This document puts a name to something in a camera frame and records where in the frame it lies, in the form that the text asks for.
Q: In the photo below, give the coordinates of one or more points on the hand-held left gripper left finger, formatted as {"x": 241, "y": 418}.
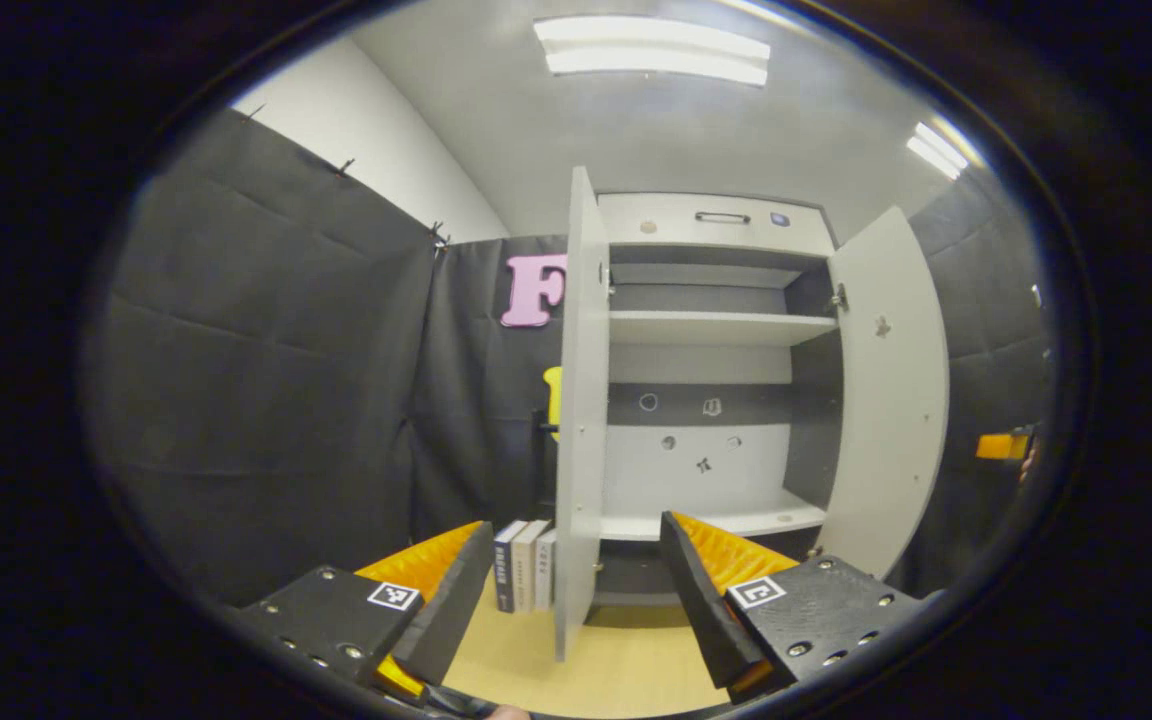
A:
{"x": 451, "y": 600}

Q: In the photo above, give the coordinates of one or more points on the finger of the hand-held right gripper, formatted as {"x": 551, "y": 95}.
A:
{"x": 999, "y": 446}

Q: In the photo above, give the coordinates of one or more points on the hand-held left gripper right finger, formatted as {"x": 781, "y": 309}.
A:
{"x": 696, "y": 590}

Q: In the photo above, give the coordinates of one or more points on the grey double-door shoe cabinet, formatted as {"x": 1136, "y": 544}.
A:
{"x": 706, "y": 470}

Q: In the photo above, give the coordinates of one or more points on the grey cabinet shelf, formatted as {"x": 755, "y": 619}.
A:
{"x": 696, "y": 276}
{"x": 716, "y": 328}

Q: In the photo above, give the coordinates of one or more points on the grey cabinet drawer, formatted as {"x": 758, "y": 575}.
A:
{"x": 736, "y": 238}

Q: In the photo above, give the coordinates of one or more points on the black backdrop cloth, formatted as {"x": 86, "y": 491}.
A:
{"x": 266, "y": 380}

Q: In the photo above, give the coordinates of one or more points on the long ceiling light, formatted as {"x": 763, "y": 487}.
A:
{"x": 941, "y": 150}
{"x": 651, "y": 50}

